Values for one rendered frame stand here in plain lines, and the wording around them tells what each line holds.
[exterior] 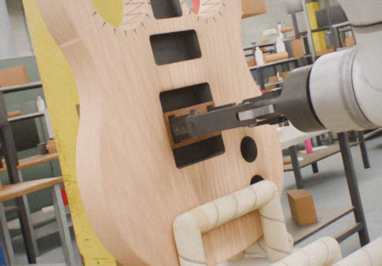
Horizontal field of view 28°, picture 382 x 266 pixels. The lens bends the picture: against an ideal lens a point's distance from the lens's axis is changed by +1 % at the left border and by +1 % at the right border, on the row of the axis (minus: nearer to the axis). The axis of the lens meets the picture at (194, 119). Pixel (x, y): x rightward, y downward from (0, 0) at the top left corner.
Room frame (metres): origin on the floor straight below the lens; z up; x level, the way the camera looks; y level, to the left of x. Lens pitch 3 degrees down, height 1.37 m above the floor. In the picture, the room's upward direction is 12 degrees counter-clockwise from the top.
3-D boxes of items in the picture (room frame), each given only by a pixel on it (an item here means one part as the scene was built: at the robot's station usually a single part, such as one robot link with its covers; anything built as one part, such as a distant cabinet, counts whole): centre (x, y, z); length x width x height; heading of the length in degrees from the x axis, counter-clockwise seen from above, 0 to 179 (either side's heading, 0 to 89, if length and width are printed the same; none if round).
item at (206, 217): (0.97, -0.02, 1.20); 0.20 x 0.03 x 0.03; 138
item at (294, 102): (0.87, -0.12, 1.32); 0.09 x 0.08 x 0.07; 48
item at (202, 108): (0.99, 0.01, 1.31); 0.10 x 0.03 x 0.05; 138
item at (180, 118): (0.95, 0.02, 1.31); 0.07 x 0.01 x 0.03; 49
